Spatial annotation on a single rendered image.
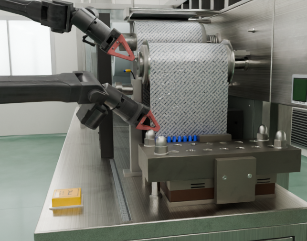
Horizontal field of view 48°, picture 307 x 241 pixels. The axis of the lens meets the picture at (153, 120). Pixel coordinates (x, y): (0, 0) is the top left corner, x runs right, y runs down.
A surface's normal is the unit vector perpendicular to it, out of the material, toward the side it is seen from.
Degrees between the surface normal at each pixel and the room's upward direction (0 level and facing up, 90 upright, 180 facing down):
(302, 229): 90
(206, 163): 90
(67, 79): 31
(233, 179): 90
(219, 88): 92
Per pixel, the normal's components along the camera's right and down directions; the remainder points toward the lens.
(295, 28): -0.98, 0.04
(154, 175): 0.18, 0.15
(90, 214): -0.01, -0.99
